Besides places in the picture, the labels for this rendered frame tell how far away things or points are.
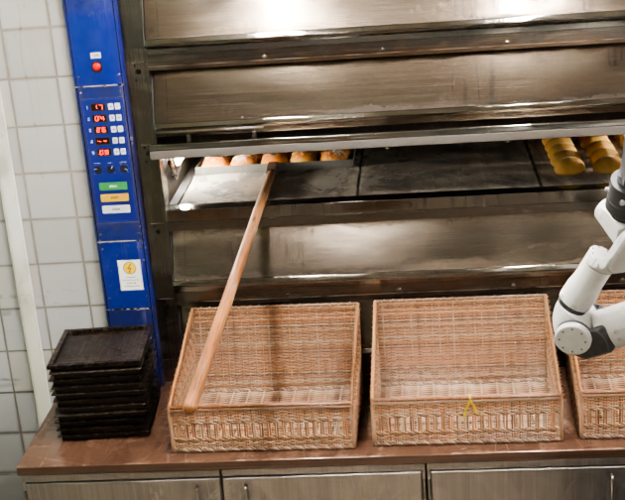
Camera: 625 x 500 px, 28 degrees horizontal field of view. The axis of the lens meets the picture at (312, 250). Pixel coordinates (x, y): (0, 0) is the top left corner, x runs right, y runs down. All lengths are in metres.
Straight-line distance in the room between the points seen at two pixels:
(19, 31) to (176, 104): 0.52
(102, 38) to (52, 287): 0.86
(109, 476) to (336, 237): 1.02
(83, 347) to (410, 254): 1.06
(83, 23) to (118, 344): 0.99
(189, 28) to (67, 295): 0.99
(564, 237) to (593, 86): 0.49
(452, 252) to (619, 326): 1.38
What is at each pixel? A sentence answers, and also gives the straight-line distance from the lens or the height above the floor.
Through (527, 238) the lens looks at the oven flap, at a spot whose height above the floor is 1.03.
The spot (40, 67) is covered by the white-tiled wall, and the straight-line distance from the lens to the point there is 3.96.
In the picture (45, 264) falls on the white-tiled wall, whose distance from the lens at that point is 4.15.
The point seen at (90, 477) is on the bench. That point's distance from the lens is 3.81.
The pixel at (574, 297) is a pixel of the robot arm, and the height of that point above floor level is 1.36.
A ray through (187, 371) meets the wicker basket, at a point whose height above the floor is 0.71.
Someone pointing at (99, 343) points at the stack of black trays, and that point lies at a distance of 3.96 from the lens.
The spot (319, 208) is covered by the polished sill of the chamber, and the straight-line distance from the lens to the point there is 3.93.
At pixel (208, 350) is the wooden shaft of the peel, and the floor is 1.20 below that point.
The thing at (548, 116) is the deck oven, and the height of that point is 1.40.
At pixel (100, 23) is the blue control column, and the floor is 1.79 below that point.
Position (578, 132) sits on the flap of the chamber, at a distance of 3.73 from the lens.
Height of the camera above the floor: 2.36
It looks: 20 degrees down
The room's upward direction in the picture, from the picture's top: 5 degrees counter-clockwise
